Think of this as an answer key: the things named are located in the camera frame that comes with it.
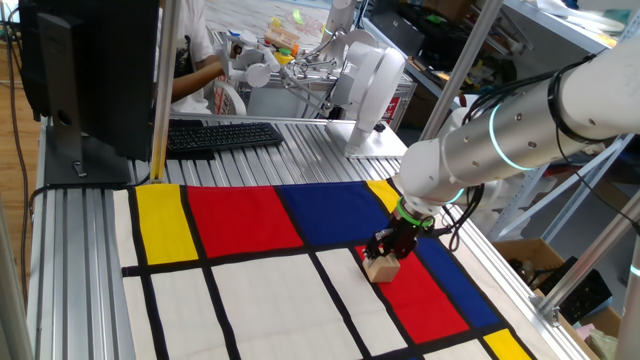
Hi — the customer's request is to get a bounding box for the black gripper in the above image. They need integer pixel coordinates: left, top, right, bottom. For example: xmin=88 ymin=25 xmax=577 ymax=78
xmin=363 ymin=222 xmax=421 ymax=269

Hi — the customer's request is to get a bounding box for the light wooden cube block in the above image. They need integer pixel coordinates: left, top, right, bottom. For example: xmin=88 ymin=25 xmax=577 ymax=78
xmin=363 ymin=254 xmax=402 ymax=284

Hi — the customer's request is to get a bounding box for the bare person forearm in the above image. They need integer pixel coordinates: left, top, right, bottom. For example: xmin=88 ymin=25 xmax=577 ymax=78
xmin=171 ymin=60 xmax=227 ymax=102

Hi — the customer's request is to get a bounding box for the colour block patterned cloth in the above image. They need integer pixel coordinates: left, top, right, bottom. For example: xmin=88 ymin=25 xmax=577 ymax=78
xmin=113 ymin=179 xmax=561 ymax=360

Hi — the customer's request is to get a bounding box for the brown cardboard box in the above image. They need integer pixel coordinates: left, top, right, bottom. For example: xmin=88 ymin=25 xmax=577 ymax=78
xmin=492 ymin=237 xmax=632 ymax=360

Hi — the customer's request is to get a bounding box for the white haptic control device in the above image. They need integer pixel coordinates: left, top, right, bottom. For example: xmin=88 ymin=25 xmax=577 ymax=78
xmin=219 ymin=29 xmax=414 ymax=160

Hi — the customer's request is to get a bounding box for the grey metal shelf rack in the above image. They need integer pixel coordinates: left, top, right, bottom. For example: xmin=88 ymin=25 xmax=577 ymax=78
xmin=487 ymin=132 xmax=640 ymax=246

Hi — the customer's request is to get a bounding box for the silver metal case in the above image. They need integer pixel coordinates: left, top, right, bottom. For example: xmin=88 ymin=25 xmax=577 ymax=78
xmin=236 ymin=74 xmax=417 ymax=124

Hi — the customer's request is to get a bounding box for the black plastic crate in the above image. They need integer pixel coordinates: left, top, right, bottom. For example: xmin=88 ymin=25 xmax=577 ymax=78
xmin=535 ymin=255 xmax=614 ymax=327

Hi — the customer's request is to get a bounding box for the black computer keyboard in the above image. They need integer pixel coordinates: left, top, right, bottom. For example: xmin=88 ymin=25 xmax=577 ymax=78
xmin=166 ymin=121 xmax=285 ymax=154

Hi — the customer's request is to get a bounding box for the white plastic chair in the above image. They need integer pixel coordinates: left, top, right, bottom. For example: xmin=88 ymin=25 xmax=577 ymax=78
xmin=210 ymin=79 xmax=249 ymax=117

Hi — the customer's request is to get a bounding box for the yellow emergency stop box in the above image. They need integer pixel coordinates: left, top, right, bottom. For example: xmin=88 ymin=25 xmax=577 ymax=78
xmin=272 ymin=45 xmax=301 ymax=66

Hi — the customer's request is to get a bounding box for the black equipment case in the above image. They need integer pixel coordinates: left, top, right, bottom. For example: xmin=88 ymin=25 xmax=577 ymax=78
xmin=367 ymin=0 xmax=481 ymax=71

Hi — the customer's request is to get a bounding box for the pale green plastic bag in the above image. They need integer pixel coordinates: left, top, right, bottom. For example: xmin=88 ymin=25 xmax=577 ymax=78
xmin=583 ymin=327 xmax=627 ymax=360

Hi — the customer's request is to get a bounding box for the small wooden box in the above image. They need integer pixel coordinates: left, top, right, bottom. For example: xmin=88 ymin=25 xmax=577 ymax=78
xmin=263 ymin=25 xmax=301 ymax=50

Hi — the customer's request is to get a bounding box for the person in white t-shirt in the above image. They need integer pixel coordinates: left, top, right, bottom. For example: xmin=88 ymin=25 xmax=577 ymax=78
xmin=169 ymin=0 xmax=216 ymax=115

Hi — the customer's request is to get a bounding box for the black computer monitor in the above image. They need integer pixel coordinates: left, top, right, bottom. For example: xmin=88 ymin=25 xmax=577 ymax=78
xmin=18 ymin=0 xmax=161 ymax=187

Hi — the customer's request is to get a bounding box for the aluminium frame post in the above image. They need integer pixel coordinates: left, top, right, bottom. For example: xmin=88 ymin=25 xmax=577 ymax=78
xmin=535 ymin=192 xmax=640 ymax=327
xmin=418 ymin=0 xmax=505 ymax=142
xmin=148 ymin=0 xmax=182 ymax=184

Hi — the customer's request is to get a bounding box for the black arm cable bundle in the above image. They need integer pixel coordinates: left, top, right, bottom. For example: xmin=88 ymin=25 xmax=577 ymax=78
xmin=442 ymin=52 xmax=640 ymax=254

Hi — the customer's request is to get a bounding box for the black monitor power cable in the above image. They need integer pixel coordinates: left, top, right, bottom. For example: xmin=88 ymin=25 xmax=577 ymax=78
xmin=27 ymin=172 xmax=151 ymax=236

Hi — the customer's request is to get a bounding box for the thin black cable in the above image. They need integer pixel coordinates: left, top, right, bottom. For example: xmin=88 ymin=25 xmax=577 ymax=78
xmin=3 ymin=7 xmax=32 ymax=306

